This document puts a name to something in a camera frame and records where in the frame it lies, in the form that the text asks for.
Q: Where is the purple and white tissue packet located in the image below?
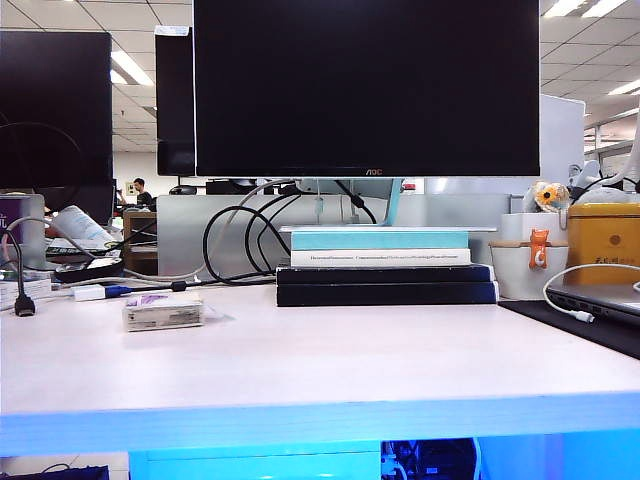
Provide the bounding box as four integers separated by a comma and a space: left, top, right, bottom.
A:
122, 293, 205, 333

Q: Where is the teal book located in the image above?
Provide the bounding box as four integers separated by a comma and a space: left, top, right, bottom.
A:
290, 231, 471, 252

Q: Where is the thin black book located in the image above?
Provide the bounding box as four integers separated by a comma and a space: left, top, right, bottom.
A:
275, 264, 496, 285

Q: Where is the thick black book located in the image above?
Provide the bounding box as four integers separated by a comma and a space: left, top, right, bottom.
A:
275, 281, 500, 308

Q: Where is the black AOC monitor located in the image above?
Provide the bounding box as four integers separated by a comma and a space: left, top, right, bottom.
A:
193, 0, 541, 178

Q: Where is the wooden shelf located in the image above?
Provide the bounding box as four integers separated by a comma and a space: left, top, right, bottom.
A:
122, 209, 160, 276

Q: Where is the person in black shirt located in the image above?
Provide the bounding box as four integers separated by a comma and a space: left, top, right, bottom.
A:
127, 177, 154, 212

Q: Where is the white ceramic pot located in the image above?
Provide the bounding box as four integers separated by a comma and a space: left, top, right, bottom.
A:
488, 213, 571, 302

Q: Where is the narrow black monitor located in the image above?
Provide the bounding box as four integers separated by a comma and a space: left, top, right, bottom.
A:
155, 25, 197, 177

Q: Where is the orange cat figure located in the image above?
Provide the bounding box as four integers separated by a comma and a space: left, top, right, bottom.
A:
527, 228, 552, 274

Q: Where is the sunflower plush toy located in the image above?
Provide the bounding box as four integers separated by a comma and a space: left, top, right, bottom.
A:
521, 180, 572, 217

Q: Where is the black flat tray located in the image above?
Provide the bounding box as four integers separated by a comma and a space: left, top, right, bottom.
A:
53, 258, 126, 282

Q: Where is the white plastic bottle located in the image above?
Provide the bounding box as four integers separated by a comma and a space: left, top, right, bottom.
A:
51, 204, 117, 247

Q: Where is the white adapter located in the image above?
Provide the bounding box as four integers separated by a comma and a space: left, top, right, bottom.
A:
69, 285, 107, 303

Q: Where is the black equipment under table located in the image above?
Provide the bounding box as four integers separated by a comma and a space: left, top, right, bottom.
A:
380, 438, 477, 480

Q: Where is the white partition board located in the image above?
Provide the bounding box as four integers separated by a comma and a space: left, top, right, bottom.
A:
538, 94, 587, 177

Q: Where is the white plush toy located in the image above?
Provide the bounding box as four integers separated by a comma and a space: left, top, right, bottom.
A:
568, 149, 640, 206

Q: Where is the grey laptop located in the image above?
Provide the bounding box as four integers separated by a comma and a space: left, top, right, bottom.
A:
544, 280, 640, 330

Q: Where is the yellow tin box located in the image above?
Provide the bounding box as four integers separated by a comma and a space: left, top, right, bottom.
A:
566, 201, 640, 287

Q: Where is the large black monitor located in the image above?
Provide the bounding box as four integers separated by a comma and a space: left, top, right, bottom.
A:
0, 30, 114, 191

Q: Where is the purple box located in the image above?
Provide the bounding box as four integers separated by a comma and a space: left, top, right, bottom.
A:
0, 193, 47, 271

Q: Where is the small white box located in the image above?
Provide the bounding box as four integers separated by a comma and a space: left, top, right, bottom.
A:
0, 279, 54, 311

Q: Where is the black bag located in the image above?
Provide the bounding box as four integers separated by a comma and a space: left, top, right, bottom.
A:
39, 463, 111, 480

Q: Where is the black cable with ferrite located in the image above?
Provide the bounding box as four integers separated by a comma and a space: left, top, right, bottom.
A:
333, 178, 379, 225

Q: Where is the black looped cable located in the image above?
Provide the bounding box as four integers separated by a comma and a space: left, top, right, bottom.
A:
243, 193, 304, 276
202, 192, 304, 287

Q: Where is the white charging cable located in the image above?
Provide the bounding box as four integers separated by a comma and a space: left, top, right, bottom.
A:
543, 263, 640, 325

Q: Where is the black HDMI cable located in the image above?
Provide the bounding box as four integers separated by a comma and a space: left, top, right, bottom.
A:
0, 229, 38, 318

